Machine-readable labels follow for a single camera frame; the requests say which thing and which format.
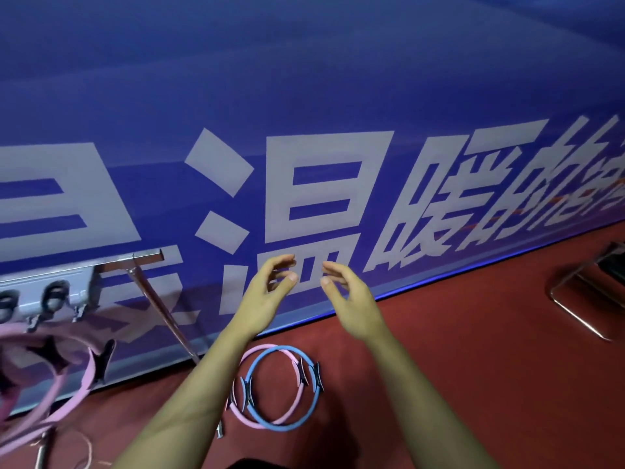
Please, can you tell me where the person's right hand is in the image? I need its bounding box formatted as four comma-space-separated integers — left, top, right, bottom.
320, 261, 393, 343

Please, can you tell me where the blue fitness ring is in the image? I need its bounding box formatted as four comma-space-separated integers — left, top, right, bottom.
243, 345, 324, 432

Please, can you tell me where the pink fitness ring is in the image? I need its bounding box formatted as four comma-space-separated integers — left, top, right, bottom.
0, 323, 116, 451
226, 344, 307, 429
0, 337, 69, 425

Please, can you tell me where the person's left hand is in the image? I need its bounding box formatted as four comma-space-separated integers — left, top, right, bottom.
233, 254, 299, 340

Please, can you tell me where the silver metal rack frame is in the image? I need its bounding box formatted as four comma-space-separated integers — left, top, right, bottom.
34, 248, 226, 469

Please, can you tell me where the thin pink cord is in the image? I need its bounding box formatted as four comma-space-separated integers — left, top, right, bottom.
59, 429, 114, 469

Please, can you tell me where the blue banner with white print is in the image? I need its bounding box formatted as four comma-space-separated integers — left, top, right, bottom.
0, 0, 625, 417

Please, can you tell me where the person's right forearm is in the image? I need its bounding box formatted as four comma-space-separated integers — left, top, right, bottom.
368, 331, 500, 469

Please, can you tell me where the grey hook rail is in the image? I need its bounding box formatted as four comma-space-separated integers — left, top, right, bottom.
0, 265, 102, 334

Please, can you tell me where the person's left forearm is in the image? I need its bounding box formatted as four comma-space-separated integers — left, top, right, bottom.
111, 328, 262, 469

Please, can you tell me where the chrome chair frame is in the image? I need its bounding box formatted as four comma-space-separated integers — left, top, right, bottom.
548, 241, 625, 343

